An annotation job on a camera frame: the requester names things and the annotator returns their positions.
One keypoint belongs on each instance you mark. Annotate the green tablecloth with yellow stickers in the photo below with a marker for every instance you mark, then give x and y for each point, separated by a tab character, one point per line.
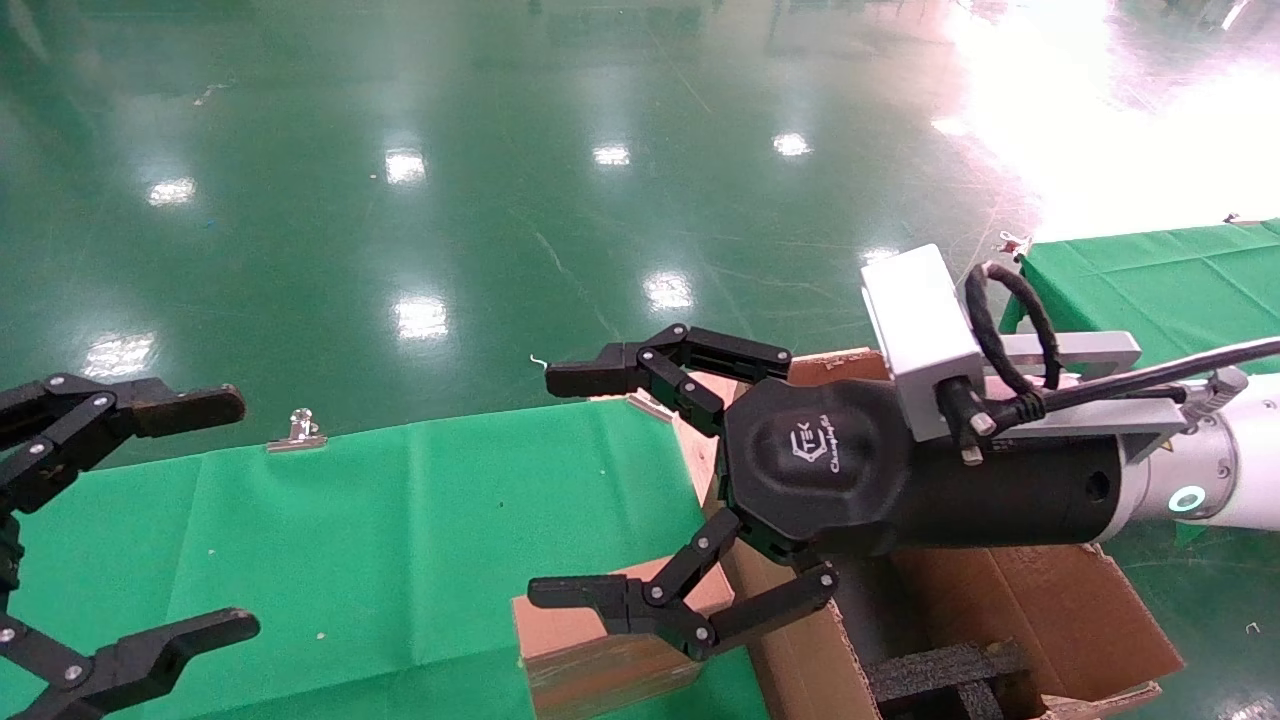
400	550

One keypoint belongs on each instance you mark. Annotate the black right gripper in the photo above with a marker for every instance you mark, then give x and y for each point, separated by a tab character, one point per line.
830	470

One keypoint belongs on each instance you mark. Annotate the black foam insert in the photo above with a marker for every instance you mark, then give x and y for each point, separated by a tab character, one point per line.
930	680

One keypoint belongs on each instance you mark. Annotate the cardboard box with round hole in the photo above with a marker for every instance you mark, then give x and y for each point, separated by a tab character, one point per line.
600	680

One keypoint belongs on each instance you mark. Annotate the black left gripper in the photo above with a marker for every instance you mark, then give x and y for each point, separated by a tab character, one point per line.
8	555

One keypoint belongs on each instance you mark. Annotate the large open brown carton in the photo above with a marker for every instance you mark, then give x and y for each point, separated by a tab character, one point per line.
1050	610

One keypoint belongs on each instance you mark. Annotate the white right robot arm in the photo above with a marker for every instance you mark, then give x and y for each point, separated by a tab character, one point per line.
1250	470

